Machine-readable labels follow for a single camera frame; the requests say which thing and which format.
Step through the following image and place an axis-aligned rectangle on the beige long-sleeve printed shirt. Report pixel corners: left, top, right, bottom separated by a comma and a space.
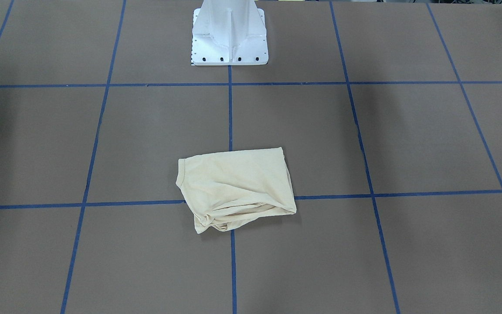
176, 147, 297, 234

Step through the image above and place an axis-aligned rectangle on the white metal mounting plate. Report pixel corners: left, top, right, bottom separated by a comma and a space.
190, 9, 270, 67

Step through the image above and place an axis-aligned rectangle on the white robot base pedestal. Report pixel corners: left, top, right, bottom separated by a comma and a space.
193, 0, 267, 48

